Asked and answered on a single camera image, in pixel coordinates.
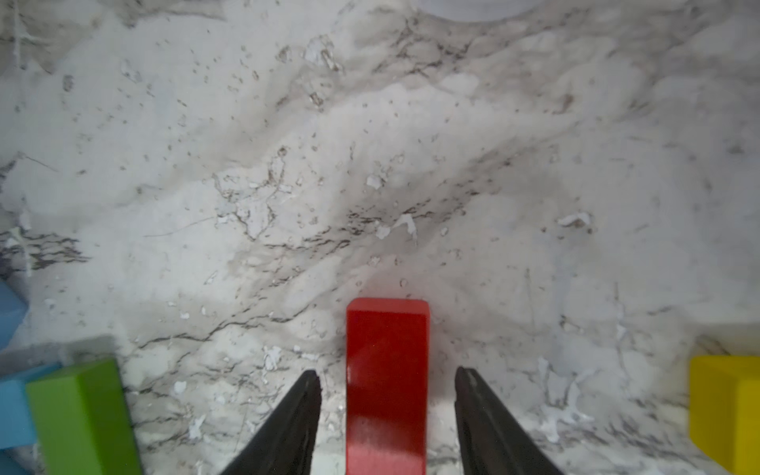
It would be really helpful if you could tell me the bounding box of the light blue block middle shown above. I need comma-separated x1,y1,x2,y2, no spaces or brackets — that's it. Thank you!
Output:
0,363,61,450

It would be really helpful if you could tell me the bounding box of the red block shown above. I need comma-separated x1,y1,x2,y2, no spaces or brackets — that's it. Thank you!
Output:
346,298,431,475

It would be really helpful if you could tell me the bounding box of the yellow block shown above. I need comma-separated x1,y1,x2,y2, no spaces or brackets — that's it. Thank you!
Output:
689,355,759,474

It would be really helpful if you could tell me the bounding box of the light blue block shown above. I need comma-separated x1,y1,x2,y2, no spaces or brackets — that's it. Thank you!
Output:
0,363,61,450
0,280,29,350

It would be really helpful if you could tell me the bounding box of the blue block lower left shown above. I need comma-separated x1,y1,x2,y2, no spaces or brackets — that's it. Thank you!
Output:
0,451,30,475

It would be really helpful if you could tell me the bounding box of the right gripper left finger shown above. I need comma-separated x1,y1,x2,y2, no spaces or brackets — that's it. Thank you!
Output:
222,370,322,475

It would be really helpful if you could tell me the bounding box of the light blue block upper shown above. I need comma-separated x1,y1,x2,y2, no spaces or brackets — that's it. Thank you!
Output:
0,280,29,350

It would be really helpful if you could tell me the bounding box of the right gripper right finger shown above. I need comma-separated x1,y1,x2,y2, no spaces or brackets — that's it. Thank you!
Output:
454,367,562,475

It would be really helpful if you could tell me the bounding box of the dark green block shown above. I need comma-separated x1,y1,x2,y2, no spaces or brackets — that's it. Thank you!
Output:
26,357,143,475

